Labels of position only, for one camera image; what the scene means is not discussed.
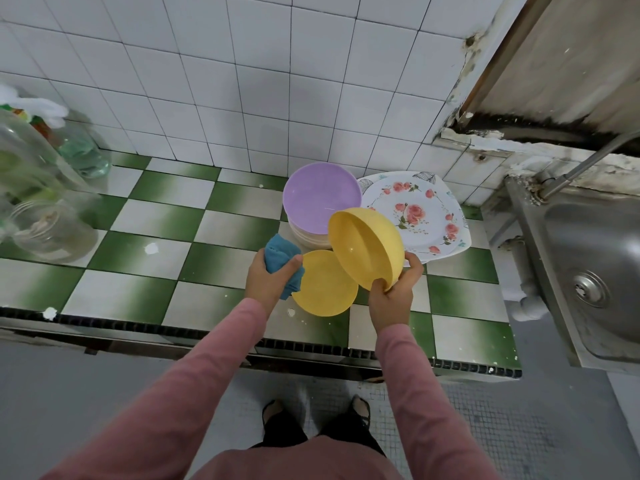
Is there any clear bottle with green liquid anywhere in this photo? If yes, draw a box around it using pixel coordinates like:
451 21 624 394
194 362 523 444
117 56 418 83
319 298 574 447
50 115 113 182

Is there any person's left hand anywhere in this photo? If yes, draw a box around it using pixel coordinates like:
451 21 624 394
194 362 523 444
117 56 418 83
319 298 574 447
244 249 303 316

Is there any large clear plastic bottle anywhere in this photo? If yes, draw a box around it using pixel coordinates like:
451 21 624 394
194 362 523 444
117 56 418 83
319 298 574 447
0 107 99 266

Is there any chrome faucet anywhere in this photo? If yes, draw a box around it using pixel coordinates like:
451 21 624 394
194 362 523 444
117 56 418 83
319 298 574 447
535 129 640 203

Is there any yellow plastic bowl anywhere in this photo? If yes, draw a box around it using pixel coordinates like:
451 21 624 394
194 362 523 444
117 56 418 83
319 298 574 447
291 249 360 318
328 207 406 292

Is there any person's leg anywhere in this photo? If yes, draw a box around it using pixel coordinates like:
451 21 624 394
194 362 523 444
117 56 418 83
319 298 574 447
320 395 387 456
250 397 309 452

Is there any blue cleaning cloth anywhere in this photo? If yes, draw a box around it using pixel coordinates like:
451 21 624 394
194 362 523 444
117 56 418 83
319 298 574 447
263 233 306 301

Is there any green checkered tile countertop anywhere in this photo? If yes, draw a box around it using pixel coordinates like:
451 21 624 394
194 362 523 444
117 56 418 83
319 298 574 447
0 149 523 381

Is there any person's left leg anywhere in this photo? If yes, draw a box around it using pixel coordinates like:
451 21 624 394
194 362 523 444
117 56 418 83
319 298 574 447
250 397 309 452

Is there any person's right leg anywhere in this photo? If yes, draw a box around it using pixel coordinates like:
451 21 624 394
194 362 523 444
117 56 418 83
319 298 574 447
320 395 387 456

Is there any person's right forearm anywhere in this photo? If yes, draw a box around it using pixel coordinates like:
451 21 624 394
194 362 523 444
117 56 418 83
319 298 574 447
375 323 501 480

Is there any person's left forearm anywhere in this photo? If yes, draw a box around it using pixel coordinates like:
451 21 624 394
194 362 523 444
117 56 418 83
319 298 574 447
45 297 269 480

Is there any weathered wooden board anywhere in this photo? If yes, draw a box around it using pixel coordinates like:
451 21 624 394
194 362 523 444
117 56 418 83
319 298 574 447
455 0 640 146

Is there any stack of floral plates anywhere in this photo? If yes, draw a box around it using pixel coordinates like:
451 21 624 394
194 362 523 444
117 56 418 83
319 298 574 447
358 171 473 266

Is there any stainless steel sink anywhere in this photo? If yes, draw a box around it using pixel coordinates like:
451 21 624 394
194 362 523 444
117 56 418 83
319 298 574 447
505 175 640 376

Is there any person's right hand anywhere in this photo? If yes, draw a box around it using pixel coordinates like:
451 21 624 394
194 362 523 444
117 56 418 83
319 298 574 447
368 251 425 334

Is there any purple plastic bowl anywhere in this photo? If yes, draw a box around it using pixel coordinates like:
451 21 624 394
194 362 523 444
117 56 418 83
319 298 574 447
282 161 363 252

